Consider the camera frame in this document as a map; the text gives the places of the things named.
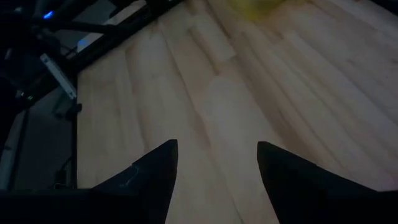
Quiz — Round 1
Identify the yellow translucent plastic bin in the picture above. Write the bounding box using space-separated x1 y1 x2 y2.
228 0 290 21

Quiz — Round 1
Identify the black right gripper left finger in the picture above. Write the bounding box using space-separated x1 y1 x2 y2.
90 139 178 224

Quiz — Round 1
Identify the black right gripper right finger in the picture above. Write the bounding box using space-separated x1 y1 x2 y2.
256 141 398 224

